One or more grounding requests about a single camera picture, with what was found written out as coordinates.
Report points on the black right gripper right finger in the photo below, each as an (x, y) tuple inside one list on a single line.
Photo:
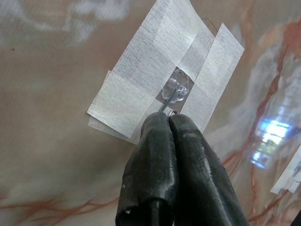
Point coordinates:
[(200, 179)]

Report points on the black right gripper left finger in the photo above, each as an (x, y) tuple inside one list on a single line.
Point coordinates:
[(150, 164)]

